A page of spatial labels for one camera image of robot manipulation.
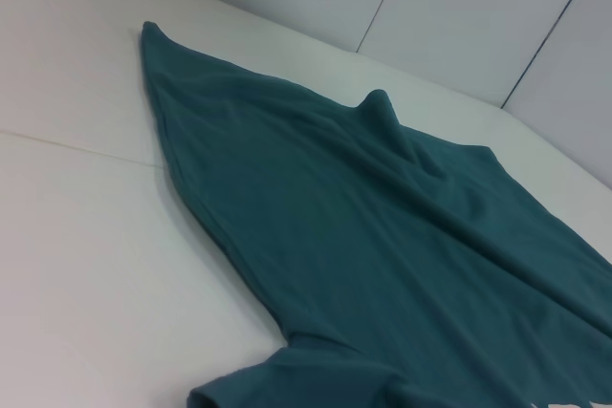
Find teal blue printed t-shirt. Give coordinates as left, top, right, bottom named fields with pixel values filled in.
left=138, top=20, right=612, bottom=408

